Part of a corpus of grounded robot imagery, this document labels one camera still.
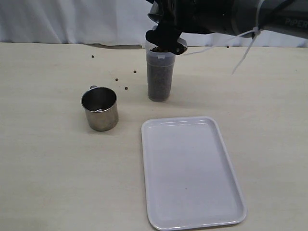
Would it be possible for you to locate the white curtain backdrop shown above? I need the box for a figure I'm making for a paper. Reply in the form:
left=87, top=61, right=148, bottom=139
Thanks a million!
left=0, top=0, right=215, bottom=46

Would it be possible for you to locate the white plastic tray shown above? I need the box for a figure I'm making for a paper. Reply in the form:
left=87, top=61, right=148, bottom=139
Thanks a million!
left=141, top=116, right=247, bottom=231

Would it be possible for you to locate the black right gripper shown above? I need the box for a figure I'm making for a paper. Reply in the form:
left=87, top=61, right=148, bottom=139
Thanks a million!
left=145, top=0, right=235, bottom=55

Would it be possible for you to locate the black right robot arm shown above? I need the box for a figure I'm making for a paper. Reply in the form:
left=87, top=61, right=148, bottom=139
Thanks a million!
left=145, top=0, right=308, bottom=55

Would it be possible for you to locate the translucent plastic tall container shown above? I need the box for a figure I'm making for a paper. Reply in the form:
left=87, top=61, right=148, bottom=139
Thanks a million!
left=145, top=41, right=176, bottom=102

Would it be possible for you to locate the steel mug with kibble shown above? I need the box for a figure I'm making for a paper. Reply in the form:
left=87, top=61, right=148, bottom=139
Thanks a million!
left=148, top=0, right=187, bottom=52

